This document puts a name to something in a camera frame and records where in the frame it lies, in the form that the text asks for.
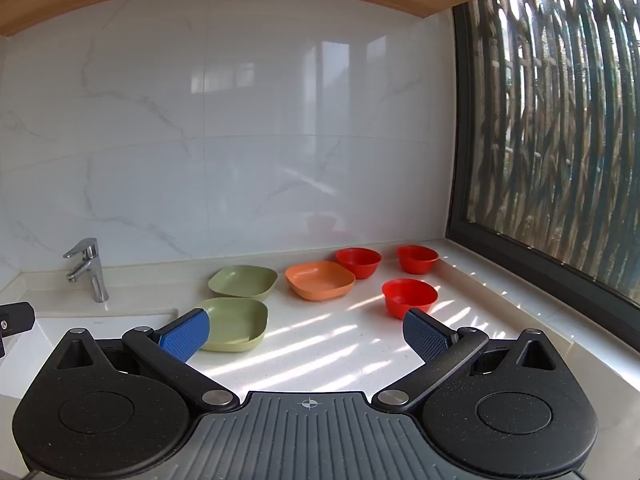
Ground red bowl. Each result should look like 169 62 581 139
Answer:
381 278 439 320
335 247 383 280
396 245 440 275

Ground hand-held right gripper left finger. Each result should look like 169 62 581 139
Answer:
50 308 240 416

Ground dark framed patterned window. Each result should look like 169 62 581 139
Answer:
446 0 640 312

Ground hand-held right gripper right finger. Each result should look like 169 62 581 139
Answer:
371 308 573 413

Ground chrome faucet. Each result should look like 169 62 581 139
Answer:
63 238 110 303

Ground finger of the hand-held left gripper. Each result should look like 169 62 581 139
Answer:
0 302 36 357

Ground white sink basin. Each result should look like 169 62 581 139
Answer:
0 307 180 403

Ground orange square plate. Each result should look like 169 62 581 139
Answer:
285 260 357 302

